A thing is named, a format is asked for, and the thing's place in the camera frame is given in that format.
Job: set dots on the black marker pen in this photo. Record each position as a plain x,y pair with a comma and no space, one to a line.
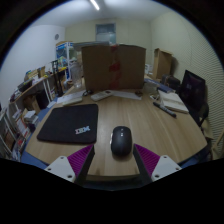
164,109

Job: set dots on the low cluttered bookshelf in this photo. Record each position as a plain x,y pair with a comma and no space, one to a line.
16,130

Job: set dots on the ceiling tube light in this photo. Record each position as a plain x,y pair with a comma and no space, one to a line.
94,4

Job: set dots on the wall window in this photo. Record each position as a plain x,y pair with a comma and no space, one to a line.
106,33

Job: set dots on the white remote control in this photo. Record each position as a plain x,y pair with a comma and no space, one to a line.
101,95

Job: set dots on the wooden side desk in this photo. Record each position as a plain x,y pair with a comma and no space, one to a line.
33,86

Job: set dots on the white keyboard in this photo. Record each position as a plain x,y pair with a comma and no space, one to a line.
72,101

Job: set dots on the black bag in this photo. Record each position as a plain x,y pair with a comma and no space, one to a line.
170,82

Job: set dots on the open white notebook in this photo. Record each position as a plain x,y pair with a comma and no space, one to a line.
173,101

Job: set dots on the black computer mouse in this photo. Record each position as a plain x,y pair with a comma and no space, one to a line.
121,141

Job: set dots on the white paper sheet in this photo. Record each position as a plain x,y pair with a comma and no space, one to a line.
128,95

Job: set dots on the large brown cardboard box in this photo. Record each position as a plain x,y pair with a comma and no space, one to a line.
100,66

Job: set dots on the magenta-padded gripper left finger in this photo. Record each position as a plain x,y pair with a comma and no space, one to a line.
63,166

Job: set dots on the black mouse pad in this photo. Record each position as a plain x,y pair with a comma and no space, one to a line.
66,123

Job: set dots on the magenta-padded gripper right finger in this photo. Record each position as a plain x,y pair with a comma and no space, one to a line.
163,166

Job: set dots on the white and blue shelf unit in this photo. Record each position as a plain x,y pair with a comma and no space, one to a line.
63,55

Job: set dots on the small open cardboard box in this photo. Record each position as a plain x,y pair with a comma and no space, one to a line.
161,63

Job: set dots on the blue folder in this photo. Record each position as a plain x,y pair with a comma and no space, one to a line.
163,87

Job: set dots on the black monitor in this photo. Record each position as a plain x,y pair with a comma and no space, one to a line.
192,90

